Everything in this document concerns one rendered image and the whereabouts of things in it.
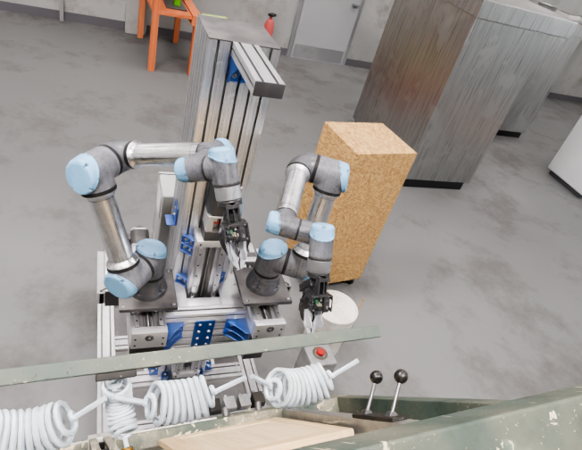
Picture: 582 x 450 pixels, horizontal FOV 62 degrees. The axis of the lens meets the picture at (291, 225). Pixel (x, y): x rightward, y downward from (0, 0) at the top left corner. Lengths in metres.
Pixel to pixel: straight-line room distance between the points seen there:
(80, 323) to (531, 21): 4.66
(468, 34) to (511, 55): 0.62
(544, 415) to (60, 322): 2.84
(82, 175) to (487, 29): 4.26
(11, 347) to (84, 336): 0.38
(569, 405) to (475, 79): 4.60
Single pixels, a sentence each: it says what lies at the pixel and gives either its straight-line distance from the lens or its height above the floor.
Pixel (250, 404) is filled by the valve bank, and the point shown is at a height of 0.76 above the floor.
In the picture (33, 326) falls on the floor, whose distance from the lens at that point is 3.32.
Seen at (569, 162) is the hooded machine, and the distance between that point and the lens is 7.75.
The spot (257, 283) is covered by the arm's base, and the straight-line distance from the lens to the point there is 2.09.
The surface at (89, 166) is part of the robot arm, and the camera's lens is 1.62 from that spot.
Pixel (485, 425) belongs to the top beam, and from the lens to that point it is 0.84.
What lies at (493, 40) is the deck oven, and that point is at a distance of 5.29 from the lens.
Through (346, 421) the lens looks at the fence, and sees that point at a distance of 1.51.
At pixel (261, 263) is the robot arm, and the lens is 2.02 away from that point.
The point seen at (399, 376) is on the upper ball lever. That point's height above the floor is 1.54.
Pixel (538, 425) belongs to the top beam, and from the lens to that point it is 0.92.
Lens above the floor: 2.50
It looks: 35 degrees down
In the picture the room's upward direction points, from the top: 18 degrees clockwise
